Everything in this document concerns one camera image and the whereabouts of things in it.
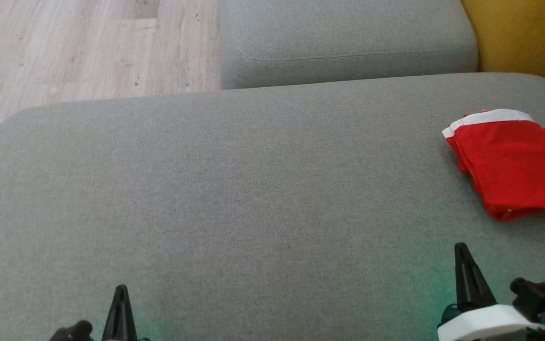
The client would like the yellow upholstered furniture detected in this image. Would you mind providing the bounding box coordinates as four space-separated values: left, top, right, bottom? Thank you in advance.
461 0 545 95

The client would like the small grey sofa cushion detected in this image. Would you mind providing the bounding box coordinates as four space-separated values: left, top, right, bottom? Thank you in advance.
218 0 479 90

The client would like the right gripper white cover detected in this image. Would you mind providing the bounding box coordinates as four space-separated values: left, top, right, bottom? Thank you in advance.
437 243 545 341

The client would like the large grey sofa seat cushion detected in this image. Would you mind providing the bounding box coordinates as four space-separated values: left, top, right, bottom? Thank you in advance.
0 72 545 341

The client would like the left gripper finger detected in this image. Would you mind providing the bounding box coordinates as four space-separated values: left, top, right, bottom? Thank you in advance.
101 284 122 341
120 284 138 341

